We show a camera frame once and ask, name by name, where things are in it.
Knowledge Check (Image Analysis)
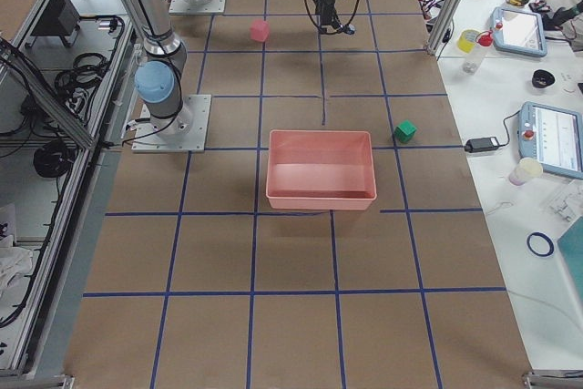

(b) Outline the translucent plastic cup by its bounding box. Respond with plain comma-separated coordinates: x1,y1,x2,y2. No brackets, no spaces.
508,157,543,186

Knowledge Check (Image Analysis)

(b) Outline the teal book corner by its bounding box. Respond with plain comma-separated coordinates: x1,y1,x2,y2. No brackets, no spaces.
558,217,583,296

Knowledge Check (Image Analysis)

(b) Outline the robot arm base plate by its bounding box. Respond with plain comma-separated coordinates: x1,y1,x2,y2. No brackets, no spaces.
131,95,211,153

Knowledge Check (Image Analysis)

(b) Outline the teach pendant tablet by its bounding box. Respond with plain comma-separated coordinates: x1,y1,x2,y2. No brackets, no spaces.
517,101,582,179
491,6,547,57

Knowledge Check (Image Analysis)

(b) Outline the green foam cube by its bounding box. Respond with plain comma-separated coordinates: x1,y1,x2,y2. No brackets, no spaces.
394,119,417,144

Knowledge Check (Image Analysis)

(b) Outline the black round cap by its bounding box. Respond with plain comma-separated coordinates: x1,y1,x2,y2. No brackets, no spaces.
531,69,556,89

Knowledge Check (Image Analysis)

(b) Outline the clear plastic bag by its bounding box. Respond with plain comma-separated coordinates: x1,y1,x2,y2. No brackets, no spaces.
542,179,582,222

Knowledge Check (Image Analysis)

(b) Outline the yellow tape roll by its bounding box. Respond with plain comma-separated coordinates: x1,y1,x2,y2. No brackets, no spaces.
456,29,480,54

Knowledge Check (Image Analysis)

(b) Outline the clear plastic bottle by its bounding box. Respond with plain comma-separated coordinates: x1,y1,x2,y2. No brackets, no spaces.
462,30,494,74

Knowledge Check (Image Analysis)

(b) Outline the blue tape ring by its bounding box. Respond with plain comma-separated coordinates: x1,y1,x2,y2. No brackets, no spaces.
527,232,556,258

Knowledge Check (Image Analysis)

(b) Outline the pink foam cube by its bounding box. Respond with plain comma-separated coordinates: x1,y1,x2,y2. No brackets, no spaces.
250,19,271,43

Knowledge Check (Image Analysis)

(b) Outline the aluminium frame post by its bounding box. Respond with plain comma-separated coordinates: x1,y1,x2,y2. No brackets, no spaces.
425,0,484,56

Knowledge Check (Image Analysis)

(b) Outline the left aluminium frame rail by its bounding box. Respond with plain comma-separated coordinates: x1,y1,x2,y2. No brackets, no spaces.
1,0,137,381

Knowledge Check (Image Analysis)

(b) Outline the far teach pendant tablet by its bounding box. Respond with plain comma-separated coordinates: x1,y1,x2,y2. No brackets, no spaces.
491,6,547,57

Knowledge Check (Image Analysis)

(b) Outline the black power adapter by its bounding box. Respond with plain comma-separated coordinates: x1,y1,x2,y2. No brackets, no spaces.
464,137,500,153

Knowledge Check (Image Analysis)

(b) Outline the near teach pendant tablet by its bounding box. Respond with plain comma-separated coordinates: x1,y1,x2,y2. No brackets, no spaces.
517,101,582,179

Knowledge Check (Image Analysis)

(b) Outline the pink plastic bin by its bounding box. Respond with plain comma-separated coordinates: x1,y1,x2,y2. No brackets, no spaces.
266,129,377,210

